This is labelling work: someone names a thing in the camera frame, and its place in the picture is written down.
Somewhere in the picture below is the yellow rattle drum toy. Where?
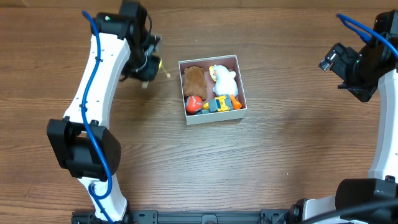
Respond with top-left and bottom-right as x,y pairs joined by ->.
141,60 -> 171,89

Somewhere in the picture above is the blue left cable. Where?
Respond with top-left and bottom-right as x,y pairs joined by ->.
80,10 -> 116,224

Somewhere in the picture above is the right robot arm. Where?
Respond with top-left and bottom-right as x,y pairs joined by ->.
286,10 -> 397,223

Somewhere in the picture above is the thick black cable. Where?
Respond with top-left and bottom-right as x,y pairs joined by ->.
298,198 -> 398,224

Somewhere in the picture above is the brown furry plush toy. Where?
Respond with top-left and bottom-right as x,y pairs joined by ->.
183,66 -> 208,101

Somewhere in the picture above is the white cardboard box pink inside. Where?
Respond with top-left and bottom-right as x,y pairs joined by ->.
178,55 -> 247,125

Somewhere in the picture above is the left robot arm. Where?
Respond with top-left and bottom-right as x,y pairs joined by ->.
47,1 -> 162,223

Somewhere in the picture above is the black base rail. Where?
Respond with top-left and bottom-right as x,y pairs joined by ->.
70,209 -> 299,224

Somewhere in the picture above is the red ball toy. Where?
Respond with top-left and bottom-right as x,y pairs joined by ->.
185,95 -> 203,114

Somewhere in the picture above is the yellow toy truck grey cannon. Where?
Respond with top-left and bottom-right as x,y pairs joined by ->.
197,95 -> 233,114

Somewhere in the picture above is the white plush duck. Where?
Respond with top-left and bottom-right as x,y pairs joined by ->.
209,65 -> 243,110

